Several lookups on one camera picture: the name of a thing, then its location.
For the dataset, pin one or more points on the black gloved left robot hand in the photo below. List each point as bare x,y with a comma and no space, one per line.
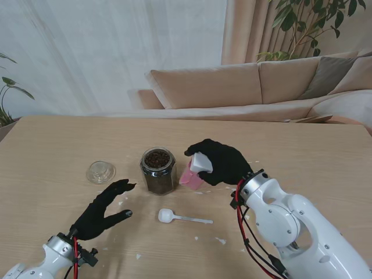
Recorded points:
93,218

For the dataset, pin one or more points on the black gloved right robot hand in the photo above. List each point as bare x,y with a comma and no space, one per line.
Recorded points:
229,165

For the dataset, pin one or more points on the white square jar lid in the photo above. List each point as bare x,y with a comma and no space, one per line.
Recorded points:
202,164

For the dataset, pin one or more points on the pink square coffee jar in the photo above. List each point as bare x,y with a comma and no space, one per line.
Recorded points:
190,180

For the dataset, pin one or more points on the clear glass jar lid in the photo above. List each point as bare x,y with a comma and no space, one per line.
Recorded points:
100,173

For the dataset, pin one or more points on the white plastic spoon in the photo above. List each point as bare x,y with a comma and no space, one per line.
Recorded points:
165,216

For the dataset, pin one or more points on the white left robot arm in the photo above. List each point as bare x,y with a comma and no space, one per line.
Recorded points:
55,255

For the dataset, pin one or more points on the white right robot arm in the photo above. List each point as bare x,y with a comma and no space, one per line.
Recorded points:
305,226

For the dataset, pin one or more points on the glass jar of coffee beans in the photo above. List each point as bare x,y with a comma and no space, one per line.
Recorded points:
160,183

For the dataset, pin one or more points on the beige fabric sofa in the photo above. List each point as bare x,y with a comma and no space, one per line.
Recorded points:
209,87

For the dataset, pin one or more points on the flat wooden tray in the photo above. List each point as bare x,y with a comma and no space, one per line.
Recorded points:
316,118

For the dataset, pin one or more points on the beige planter box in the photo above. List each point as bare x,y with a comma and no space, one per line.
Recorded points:
5,130

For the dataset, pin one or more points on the white throw blanket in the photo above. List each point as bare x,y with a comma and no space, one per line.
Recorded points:
346,106

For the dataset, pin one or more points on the grey sofa cushion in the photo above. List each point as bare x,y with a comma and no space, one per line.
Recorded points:
328,75

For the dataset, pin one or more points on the beige pleated curtain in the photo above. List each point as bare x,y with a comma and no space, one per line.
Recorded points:
250,29

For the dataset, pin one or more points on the small green houseplant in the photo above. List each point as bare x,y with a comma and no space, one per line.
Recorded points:
8,81

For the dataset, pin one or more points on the tall leafy green plant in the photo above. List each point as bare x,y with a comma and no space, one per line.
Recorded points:
293,17

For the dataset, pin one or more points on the sheer white curtain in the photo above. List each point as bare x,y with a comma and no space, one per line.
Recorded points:
101,52

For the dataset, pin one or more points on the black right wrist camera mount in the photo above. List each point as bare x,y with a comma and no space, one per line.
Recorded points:
236,200

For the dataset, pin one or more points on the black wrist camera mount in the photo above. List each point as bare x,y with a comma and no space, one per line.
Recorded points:
88,258
236,200

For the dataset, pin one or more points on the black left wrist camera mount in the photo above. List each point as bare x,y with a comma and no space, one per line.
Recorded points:
88,258

